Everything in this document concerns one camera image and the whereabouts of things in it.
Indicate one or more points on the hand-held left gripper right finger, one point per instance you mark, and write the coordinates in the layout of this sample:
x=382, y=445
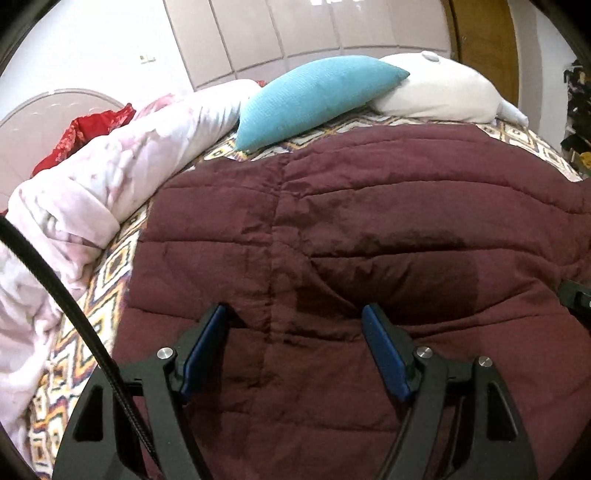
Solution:
x=385, y=355

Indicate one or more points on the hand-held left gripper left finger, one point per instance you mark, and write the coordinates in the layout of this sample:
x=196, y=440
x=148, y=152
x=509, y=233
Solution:
x=203, y=355

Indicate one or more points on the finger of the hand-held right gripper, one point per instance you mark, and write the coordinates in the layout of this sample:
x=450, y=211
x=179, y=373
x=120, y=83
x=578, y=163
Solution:
x=577, y=300

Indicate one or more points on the maroon quilted comforter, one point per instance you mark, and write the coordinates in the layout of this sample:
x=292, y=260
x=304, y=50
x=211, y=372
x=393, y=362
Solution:
x=369, y=207

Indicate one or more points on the geometric patterned bedsheet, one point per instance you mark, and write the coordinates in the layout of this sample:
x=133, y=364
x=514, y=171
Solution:
x=106, y=286

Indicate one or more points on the dark clutter pile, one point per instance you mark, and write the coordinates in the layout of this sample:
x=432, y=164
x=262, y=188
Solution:
x=579, y=115

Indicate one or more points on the pale pink floral duvet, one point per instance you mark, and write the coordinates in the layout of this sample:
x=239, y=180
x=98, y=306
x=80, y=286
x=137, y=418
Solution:
x=69, y=207

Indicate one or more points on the white pillow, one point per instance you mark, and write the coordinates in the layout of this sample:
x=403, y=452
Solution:
x=443, y=92

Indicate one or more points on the red cloth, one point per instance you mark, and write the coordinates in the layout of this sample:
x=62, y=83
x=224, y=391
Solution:
x=87, y=129

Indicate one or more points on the teal pillow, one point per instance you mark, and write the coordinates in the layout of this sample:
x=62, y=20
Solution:
x=314, y=97

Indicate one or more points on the wooden door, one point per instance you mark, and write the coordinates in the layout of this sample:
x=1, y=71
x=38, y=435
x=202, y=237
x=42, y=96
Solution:
x=485, y=46

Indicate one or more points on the glossy beige headboard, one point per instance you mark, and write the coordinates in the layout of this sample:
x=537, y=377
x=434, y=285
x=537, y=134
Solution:
x=27, y=134

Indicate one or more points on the wall light switch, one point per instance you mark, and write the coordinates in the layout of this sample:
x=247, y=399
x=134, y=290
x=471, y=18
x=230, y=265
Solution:
x=147, y=57

